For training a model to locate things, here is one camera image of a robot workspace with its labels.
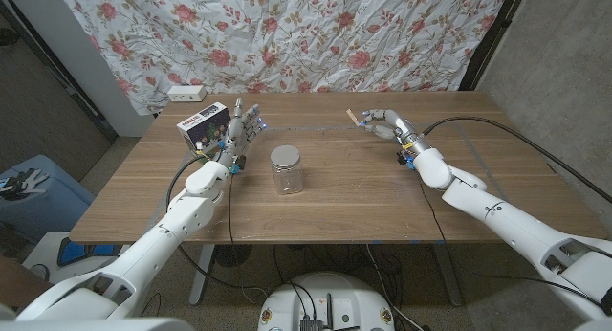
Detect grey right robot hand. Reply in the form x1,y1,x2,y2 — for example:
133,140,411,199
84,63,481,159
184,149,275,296
359,108,431,156

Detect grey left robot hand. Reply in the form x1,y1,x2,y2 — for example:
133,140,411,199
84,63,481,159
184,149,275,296
212,97,267,175

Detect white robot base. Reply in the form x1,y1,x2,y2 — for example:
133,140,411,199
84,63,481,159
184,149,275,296
256,272,396,331

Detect clear jar with silver lid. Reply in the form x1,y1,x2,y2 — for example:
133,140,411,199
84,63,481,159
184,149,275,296
270,144,305,196

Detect printed cardboard box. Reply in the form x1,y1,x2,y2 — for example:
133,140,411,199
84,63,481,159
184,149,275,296
176,101,232,159

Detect white power strip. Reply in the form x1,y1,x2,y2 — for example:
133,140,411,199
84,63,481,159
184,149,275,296
166,84,208,103

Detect black round floor object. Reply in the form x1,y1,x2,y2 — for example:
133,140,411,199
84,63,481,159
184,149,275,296
213,244,253,269

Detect floral backdrop cloth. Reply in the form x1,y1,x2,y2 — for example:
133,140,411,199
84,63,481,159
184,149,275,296
54,0,512,117

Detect black backdrop stand pole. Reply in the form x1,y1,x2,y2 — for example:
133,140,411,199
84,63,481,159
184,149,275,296
458,0,530,92

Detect white table leg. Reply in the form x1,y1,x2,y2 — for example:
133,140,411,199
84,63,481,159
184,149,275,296
188,243,216,307

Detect grey table leg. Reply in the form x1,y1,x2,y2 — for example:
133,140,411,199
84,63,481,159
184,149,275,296
429,243,465,307

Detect blue plastic bin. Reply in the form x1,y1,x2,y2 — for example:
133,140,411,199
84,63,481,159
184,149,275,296
0,153,96,244

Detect white and blue floor device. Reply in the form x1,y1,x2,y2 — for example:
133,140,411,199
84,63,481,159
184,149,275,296
21,231,130,284

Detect black and white gloves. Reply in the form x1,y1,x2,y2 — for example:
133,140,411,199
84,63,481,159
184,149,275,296
0,167,50,202

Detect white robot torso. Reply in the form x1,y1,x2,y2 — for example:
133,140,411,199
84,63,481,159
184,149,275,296
0,315,612,331

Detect person bare limb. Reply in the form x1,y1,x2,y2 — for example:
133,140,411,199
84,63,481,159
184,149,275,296
0,256,54,313

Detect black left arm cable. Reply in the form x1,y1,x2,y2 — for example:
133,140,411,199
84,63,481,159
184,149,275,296
165,154,269,294

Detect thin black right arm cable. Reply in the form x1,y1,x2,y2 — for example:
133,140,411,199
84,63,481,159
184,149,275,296
418,175,604,307

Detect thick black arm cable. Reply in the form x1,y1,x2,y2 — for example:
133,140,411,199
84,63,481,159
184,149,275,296
421,115,612,206

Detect white floor cable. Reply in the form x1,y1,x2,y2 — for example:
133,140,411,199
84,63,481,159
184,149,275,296
365,244,425,331

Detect black slanted wall rail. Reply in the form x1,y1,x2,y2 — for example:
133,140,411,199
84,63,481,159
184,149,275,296
0,0,119,141

